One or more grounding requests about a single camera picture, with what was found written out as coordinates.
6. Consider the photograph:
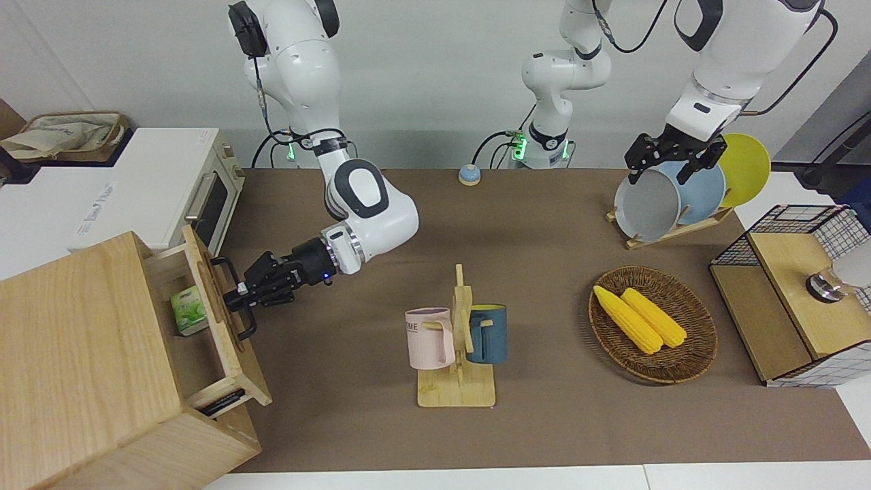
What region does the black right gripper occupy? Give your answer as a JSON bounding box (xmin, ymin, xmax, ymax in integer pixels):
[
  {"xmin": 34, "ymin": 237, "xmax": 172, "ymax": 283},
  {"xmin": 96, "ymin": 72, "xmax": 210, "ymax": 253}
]
[{"xmin": 225, "ymin": 244, "xmax": 308, "ymax": 312}]

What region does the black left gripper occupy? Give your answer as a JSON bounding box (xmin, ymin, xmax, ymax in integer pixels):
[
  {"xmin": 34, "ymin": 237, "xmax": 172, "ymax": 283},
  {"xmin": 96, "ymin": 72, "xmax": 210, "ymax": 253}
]
[{"xmin": 625, "ymin": 129, "xmax": 725, "ymax": 186}]

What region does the wooden drawer black handle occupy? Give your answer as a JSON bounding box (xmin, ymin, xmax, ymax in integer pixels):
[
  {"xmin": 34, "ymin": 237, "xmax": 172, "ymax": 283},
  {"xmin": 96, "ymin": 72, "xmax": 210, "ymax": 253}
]
[{"xmin": 146, "ymin": 225, "xmax": 273, "ymax": 416}]

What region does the wooden drawer cabinet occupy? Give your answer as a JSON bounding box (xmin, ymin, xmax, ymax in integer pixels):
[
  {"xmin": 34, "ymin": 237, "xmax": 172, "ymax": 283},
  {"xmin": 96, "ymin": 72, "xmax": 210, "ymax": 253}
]
[{"xmin": 0, "ymin": 230, "xmax": 263, "ymax": 490}]

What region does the light blue plate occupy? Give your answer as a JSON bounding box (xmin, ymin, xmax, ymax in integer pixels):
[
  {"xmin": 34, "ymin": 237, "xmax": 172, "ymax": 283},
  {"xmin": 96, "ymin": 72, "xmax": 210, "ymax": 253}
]
[{"xmin": 657, "ymin": 160, "xmax": 726, "ymax": 226}]

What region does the grey plate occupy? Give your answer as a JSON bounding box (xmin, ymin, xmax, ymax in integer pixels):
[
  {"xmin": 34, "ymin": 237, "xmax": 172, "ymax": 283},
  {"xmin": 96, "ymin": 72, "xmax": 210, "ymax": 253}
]
[{"xmin": 614, "ymin": 169, "xmax": 683, "ymax": 244}]

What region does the wooden plate rack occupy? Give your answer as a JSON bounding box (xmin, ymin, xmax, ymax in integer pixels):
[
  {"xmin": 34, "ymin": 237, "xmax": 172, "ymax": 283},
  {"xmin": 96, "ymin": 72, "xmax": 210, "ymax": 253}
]
[{"xmin": 606, "ymin": 204, "xmax": 736, "ymax": 250}]

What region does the green white small box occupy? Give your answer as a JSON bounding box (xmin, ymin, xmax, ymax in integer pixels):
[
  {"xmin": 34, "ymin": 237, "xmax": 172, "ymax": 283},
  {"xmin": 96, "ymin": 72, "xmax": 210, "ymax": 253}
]
[{"xmin": 170, "ymin": 286, "xmax": 210, "ymax": 337}]

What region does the yellow plate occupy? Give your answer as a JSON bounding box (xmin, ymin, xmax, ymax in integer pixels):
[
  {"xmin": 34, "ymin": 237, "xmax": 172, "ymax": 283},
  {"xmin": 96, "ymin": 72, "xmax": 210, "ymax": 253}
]
[{"xmin": 718, "ymin": 133, "xmax": 772, "ymax": 209}]

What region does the white toaster oven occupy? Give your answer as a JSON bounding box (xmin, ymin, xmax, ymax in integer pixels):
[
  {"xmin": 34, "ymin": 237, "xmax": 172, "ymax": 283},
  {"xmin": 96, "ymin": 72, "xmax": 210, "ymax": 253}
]
[{"xmin": 0, "ymin": 128, "xmax": 246, "ymax": 280}]

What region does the brown table mat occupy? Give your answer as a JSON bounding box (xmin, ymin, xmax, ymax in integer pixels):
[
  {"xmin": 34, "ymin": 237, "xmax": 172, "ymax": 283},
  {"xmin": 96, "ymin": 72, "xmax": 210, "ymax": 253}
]
[{"xmin": 218, "ymin": 167, "xmax": 871, "ymax": 474}]

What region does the black stand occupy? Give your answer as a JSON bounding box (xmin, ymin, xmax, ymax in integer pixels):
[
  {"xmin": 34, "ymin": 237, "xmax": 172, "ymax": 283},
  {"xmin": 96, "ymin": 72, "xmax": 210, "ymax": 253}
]
[{"xmin": 772, "ymin": 112, "xmax": 871, "ymax": 193}]

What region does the yellow corn cob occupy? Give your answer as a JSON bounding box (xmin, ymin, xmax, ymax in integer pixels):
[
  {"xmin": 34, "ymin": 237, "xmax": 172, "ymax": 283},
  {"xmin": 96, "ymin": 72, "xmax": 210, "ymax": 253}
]
[
  {"xmin": 593, "ymin": 284, "xmax": 664, "ymax": 355},
  {"xmin": 621, "ymin": 287, "xmax": 688, "ymax": 348}
]

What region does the pink mug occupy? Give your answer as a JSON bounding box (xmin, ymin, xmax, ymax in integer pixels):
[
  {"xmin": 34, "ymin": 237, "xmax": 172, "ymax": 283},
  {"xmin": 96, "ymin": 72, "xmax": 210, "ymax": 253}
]
[{"xmin": 405, "ymin": 308, "xmax": 455, "ymax": 370}]

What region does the round wicker basket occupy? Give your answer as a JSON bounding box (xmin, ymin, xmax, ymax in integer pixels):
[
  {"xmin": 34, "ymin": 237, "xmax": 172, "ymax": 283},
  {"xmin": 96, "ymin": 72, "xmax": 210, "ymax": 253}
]
[{"xmin": 589, "ymin": 265, "xmax": 719, "ymax": 385}]

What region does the wooden mug tree stand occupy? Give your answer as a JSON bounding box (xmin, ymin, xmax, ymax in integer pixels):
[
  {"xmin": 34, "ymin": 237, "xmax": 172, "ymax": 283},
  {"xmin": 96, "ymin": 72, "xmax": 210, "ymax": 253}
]
[{"xmin": 416, "ymin": 264, "xmax": 496, "ymax": 409}]

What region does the dark blue mug yellow inside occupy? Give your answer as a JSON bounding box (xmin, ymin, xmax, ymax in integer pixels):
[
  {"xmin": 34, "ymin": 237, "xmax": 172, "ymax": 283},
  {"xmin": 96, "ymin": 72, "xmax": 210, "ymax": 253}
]
[{"xmin": 467, "ymin": 304, "xmax": 508, "ymax": 365}]

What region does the beige cloth bag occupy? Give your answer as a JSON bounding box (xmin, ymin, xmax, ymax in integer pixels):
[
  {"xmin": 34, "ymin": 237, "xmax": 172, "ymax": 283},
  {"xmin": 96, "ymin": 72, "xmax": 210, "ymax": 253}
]
[{"xmin": 0, "ymin": 111, "xmax": 130, "ymax": 164}]

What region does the wire grid shelf wooden top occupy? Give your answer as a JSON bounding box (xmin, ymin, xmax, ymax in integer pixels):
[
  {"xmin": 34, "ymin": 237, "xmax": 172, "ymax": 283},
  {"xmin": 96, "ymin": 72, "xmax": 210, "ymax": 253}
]
[{"xmin": 709, "ymin": 204, "xmax": 871, "ymax": 389}]

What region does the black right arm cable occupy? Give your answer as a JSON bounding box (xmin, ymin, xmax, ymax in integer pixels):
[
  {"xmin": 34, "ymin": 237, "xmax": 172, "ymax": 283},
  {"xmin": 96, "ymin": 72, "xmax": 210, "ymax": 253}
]
[{"xmin": 250, "ymin": 54, "xmax": 349, "ymax": 168}]

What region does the black arm base cable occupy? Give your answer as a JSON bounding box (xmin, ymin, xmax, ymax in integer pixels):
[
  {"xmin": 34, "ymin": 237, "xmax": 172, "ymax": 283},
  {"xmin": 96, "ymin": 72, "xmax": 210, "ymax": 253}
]
[{"xmin": 473, "ymin": 102, "xmax": 540, "ymax": 169}]

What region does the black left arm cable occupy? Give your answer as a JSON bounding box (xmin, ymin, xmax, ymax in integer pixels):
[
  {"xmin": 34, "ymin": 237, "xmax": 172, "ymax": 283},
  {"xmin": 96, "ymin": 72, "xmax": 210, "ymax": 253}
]
[{"xmin": 738, "ymin": 8, "xmax": 839, "ymax": 116}]

